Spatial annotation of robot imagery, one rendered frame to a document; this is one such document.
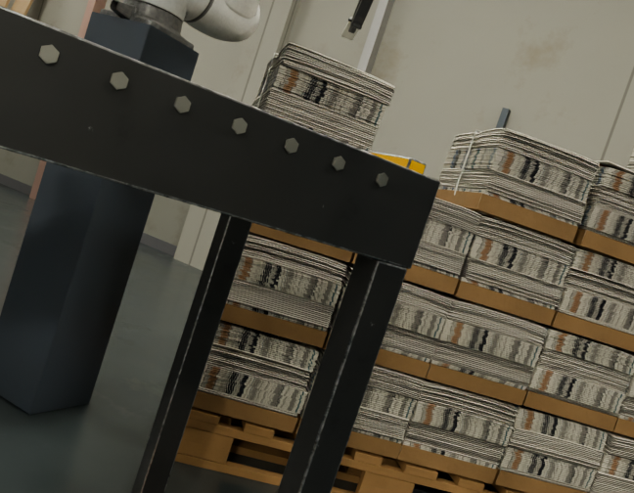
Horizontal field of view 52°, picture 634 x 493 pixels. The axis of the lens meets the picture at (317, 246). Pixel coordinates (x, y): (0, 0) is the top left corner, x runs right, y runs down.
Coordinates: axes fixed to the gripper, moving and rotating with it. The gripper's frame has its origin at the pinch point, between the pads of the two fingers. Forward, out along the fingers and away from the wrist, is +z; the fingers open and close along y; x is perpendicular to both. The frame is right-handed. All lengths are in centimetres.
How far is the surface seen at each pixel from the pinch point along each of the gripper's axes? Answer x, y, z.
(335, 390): 1, 99, -43
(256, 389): 6, 88, 40
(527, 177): 56, 22, 8
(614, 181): 80, 17, 3
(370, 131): 12.7, 24.9, 8.8
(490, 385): 66, 72, 32
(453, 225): 41, 39, 15
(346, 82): 3.1, 17.4, 3.8
